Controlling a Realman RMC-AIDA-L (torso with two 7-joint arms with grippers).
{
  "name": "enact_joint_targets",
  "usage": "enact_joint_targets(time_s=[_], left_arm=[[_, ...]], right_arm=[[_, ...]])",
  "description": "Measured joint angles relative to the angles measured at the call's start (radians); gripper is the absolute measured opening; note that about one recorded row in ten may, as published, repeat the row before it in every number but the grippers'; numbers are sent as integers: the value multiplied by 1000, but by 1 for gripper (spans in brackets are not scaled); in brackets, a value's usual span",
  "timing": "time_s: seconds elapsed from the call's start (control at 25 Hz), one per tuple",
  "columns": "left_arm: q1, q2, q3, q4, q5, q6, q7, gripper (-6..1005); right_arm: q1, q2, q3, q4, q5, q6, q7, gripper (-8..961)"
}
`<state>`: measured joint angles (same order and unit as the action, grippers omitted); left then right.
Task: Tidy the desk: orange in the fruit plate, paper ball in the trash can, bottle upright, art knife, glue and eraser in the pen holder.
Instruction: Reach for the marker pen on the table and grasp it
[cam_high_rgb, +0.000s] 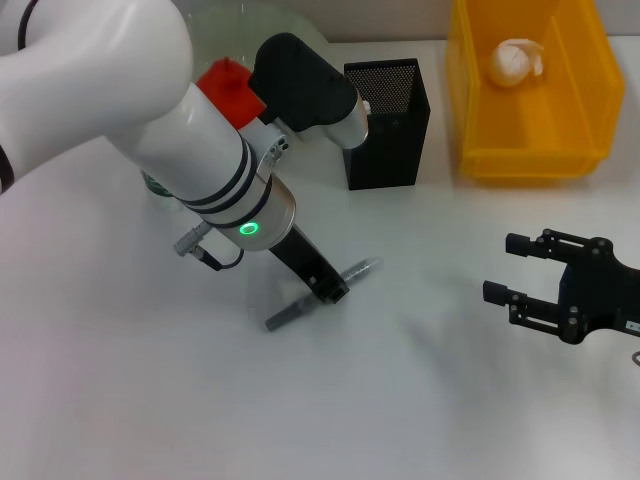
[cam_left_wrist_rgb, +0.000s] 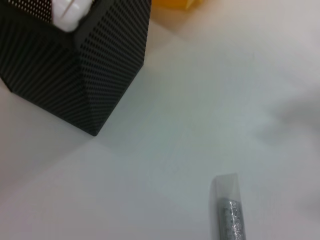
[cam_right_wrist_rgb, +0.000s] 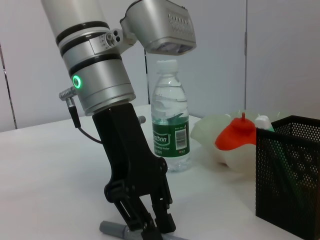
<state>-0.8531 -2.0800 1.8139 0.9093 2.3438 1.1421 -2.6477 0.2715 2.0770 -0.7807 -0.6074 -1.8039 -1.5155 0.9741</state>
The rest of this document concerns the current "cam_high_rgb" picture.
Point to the black mesh pen holder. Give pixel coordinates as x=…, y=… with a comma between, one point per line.
x=395, y=150

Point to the white paper ball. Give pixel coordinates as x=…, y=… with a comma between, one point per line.
x=512, y=62

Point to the clear green-label water bottle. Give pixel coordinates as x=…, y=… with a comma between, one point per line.
x=160, y=190

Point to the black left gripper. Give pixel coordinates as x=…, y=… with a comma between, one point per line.
x=300, y=257

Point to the grey pen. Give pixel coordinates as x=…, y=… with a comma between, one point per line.
x=295, y=312

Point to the pale green glass fruit bowl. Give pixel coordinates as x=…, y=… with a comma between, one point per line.
x=310, y=30

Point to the yellow plastic bin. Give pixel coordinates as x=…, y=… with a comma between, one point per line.
x=540, y=125

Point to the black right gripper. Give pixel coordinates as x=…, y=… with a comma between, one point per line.
x=600, y=295

